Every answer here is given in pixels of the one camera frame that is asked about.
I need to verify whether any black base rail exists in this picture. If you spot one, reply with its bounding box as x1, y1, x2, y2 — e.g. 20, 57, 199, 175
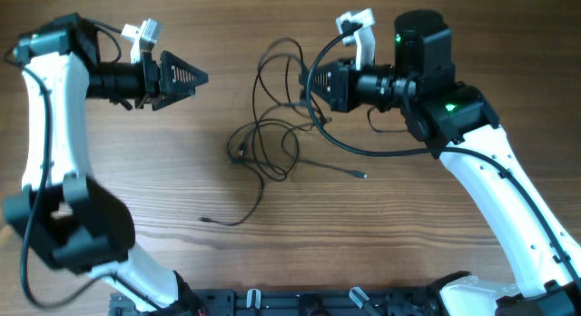
108, 286, 441, 316

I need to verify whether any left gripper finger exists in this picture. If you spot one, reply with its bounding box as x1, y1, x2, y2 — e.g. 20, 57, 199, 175
160, 51, 209, 96
152, 90, 195, 111

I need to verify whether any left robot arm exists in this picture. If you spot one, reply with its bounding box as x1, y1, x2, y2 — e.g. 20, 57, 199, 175
3, 14, 209, 315

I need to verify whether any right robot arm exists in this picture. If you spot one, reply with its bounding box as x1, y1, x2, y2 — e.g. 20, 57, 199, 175
300, 9, 580, 315

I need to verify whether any black cable bundle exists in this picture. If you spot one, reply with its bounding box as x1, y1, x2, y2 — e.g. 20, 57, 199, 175
198, 36, 369, 228

